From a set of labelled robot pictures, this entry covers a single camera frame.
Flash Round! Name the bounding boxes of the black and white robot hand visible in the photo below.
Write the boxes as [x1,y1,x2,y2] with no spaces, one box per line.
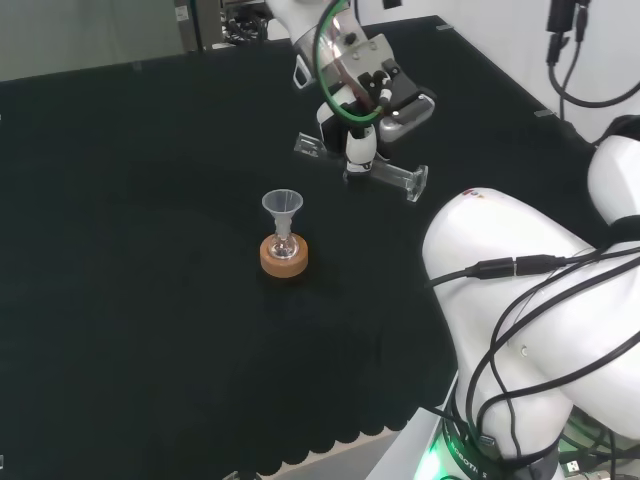
[314,35,435,177]

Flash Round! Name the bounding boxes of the clear graduated cylinder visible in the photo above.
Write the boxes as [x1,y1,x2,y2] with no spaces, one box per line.
[293,131,430,203]

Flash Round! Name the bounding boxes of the clear plastic funnel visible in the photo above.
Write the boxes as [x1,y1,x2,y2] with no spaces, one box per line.
[261,188,305,237]

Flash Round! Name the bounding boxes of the round-bottom glass flask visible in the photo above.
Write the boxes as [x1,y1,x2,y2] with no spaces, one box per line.
[267,230,301,262]

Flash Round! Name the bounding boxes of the grey equipment cabinet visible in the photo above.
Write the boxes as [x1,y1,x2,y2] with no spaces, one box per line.
[173,0,226,53]

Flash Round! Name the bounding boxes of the black bench cloth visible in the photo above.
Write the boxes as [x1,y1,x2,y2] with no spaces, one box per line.
[0,14,614,477]

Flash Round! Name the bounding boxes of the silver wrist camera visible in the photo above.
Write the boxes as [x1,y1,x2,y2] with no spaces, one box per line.
[377,92,437,144]

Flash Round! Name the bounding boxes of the green cable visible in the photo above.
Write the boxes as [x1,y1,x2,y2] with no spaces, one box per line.
[313,0,390,127]

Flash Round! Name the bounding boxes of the cork ring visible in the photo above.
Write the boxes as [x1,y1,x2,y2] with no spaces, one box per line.
[258,234,311,280]

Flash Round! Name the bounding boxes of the black coiled cables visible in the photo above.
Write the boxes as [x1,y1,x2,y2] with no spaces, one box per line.
[219,8,274,47]

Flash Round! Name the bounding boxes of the black cable with plug connector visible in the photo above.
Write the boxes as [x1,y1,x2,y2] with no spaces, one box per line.
[424,252,640,291]

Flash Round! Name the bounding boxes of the black hanging cable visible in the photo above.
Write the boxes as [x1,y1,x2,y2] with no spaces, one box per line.
[544,0,640,122]

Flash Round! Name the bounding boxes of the black cable bundle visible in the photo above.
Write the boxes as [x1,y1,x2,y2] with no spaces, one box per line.
[448,259,640,464]

